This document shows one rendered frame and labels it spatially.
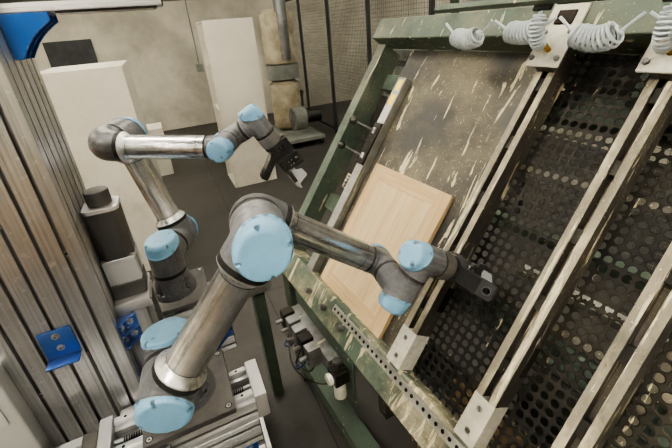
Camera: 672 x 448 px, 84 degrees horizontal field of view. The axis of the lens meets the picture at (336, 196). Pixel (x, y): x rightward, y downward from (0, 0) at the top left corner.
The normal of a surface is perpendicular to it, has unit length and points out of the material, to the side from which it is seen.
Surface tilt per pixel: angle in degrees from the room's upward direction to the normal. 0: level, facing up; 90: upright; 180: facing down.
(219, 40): 90
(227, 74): 90
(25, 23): 90
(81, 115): 90
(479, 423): 55
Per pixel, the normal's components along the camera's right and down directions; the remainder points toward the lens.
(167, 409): 0.23, 0.48
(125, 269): 0.42, 0.35
